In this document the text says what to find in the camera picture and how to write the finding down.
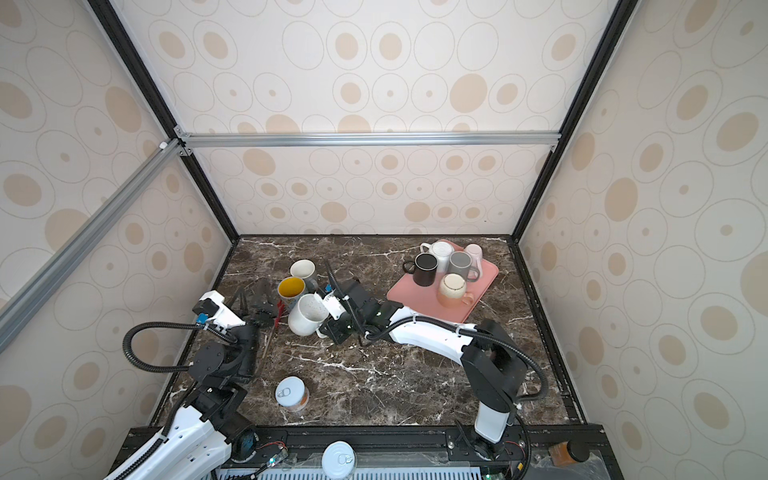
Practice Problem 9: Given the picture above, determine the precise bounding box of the blue butterfly mug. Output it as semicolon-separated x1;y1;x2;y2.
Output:
277;276;307;311

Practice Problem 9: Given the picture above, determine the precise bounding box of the cream speckled mug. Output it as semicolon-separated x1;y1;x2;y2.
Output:
288;294;329;337

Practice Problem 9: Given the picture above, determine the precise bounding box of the pink plastic tray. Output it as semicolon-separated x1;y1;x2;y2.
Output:
387;240;499;323

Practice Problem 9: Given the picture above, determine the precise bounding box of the grey mug white interior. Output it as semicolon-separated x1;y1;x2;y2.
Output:
290;259;318;292

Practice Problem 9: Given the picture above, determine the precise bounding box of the cream and pink mug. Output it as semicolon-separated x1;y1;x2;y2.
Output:
437;274;475;309

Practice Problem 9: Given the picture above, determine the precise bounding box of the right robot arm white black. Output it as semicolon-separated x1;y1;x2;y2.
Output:
309;280;549;460

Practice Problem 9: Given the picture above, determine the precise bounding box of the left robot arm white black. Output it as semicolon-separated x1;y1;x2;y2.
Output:
109;289;284;479

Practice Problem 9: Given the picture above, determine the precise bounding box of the black mug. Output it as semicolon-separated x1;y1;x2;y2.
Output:
402;253;438;287

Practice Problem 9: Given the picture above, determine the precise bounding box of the pale pink mug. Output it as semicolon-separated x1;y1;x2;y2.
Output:
464;244;483;279

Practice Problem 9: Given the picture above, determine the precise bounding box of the orange label tin can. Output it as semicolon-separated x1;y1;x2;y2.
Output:
275;376;309;412

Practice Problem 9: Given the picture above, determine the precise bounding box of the back aluminium crossbar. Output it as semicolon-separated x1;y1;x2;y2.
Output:
180;131;561;149

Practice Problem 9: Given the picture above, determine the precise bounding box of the aluminium crossbar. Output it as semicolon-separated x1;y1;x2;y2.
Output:
180;131;561;149
1;139;182;350

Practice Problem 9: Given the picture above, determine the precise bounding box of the left aluminium crossbar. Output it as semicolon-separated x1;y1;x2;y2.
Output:
1;139;182;350

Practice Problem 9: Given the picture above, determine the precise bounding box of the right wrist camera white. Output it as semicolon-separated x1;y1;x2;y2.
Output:
322;292;349;320

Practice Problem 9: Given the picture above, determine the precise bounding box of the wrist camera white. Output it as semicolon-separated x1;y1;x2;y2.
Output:
322;292;349;320
192;290;246;333

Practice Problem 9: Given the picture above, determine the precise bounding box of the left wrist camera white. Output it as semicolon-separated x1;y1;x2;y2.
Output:
192;290;246;333

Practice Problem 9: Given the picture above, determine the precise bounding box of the grey mug upright handle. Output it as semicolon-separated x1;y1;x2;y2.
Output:
447;251;481;282

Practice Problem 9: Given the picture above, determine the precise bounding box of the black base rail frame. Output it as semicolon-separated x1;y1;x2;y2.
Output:
110;424;625;480

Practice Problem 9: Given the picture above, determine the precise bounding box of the white can on rail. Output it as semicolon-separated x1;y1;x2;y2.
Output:
321;441;356;480

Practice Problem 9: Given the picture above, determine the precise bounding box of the brown bottle on rail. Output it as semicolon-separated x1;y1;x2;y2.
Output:
548;440;590;468

